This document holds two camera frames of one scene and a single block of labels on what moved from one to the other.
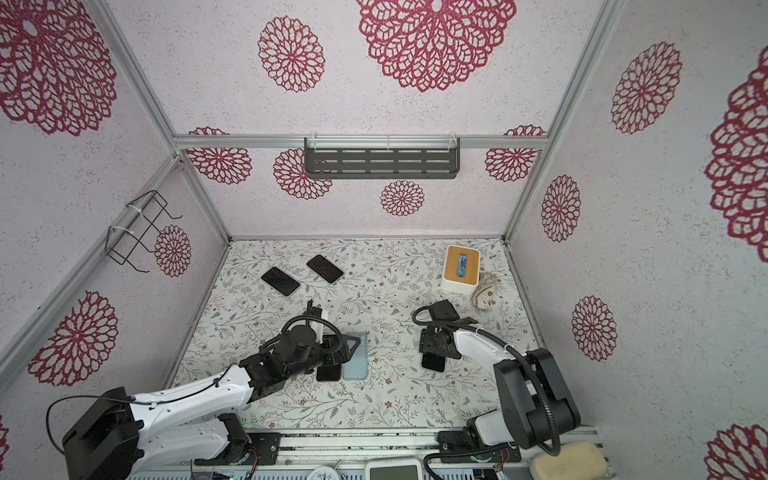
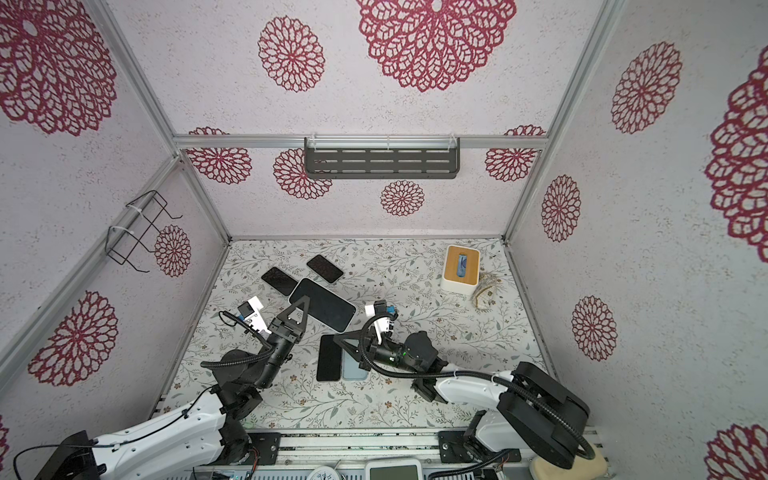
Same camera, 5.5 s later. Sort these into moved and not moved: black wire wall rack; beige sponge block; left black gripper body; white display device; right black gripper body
Moved: right black gripper body; left black gripper body
Not moved: black wire wall rack; white display device; beige sponge block
